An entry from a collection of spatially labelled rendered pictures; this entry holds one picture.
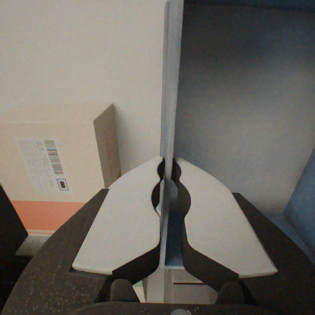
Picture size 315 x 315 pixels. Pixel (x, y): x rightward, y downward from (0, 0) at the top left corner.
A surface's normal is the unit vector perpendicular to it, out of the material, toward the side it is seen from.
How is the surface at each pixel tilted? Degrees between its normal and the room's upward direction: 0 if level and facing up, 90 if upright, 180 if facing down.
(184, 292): 90
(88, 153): 0
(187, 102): 0
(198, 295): 90
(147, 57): 0
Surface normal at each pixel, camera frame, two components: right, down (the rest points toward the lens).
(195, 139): -0.02, 0.48
